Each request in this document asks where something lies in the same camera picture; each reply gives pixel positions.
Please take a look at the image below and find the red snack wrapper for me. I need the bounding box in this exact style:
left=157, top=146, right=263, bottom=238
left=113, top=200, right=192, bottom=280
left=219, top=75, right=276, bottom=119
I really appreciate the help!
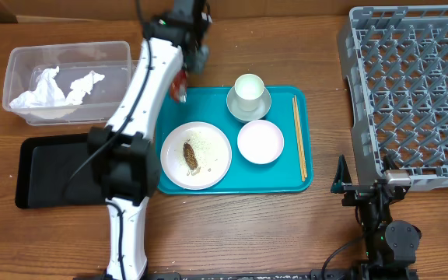
left=170, top=70, right=187, bottom=103

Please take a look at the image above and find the wooden chopstick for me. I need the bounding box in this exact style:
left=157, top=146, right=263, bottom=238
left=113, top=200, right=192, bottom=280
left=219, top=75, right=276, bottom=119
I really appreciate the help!
left=292, top=96, right=306, bottom=183
left=294, top=94, right=309, bottom=180

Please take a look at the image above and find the black rectangular tray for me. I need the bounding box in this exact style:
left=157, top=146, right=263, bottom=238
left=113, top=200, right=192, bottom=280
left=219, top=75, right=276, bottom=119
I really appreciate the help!
left=15, top=133, right=104, bottom=209

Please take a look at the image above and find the large white plate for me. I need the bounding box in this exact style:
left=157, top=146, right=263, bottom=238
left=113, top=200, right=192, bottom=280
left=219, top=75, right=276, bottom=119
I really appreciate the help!
left=160, top=121, right=233, bottom=191

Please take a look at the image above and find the pile of white rice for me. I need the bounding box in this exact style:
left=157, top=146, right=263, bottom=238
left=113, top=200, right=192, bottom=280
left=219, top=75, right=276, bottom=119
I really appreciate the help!
left=175, top=131, right=220, bottom=176

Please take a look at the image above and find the grey saucer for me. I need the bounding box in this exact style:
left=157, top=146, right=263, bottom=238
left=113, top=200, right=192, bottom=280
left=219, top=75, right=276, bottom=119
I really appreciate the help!
left=226, top=87, right=271, bottom=123

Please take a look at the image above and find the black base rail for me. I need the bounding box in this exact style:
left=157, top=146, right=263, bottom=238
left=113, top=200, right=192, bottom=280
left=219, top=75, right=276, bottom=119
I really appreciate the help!
left=145, top=269, right=358, bottom=280

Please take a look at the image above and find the clear plastic bin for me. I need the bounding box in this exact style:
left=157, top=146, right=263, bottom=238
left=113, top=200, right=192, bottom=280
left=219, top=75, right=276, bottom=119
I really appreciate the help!
left=2, top=41, right=133, bottom=125

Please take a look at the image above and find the grey dish rack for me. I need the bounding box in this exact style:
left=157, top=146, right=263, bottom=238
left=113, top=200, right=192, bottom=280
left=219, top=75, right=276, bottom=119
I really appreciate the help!
left=338, top=5, right=448, bottom=191

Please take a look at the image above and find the left wooden chopstick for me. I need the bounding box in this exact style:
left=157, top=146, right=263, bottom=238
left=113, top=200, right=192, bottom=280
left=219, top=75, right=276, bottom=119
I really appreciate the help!
left=292, top=96, right=306, bottom=183

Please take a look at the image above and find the small white bowl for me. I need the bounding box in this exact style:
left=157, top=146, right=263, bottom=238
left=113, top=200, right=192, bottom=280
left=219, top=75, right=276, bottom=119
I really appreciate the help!
left=237, top=120, right=285, bottom=165

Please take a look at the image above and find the teal serving tray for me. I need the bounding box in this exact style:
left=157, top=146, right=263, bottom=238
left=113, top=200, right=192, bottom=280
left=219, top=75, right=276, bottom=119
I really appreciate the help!
left=156, top=86, right=314, bottom=195

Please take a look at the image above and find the right wooden chopstick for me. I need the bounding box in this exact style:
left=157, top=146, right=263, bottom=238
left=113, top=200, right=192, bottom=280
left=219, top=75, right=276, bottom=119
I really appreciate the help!
left=294, top=94, right=309, bottom=180

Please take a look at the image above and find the white cup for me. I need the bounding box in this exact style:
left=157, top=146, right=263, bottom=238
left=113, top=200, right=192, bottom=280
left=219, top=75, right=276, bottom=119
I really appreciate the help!
left=234, top=74, right=264, bottom=111

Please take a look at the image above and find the brown food scrap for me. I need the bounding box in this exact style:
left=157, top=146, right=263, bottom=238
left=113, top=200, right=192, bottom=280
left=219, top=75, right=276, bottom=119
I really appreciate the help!
left=183, top=142, right=200, bottom=175

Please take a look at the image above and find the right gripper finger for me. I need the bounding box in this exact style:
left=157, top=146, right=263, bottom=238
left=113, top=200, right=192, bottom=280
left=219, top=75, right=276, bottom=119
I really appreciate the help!
left=331, top=155, right=352, bottom=194
left=383, top=155, right=399, bottom=171

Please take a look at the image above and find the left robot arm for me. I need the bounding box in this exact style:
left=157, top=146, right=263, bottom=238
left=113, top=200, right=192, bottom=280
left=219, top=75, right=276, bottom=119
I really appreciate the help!
left=86, top=0, right=212, bottom=279

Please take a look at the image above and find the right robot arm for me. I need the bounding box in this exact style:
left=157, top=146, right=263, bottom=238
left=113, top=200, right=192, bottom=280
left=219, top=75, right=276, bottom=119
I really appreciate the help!
left=320, top=156, right=422, bottom=280

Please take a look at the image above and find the white tissue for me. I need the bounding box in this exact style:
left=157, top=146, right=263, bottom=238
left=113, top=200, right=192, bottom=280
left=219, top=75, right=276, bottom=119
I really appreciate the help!
left=65, top=71, right=105, bottom=105
left=9, top=66, right=68, bottom=109

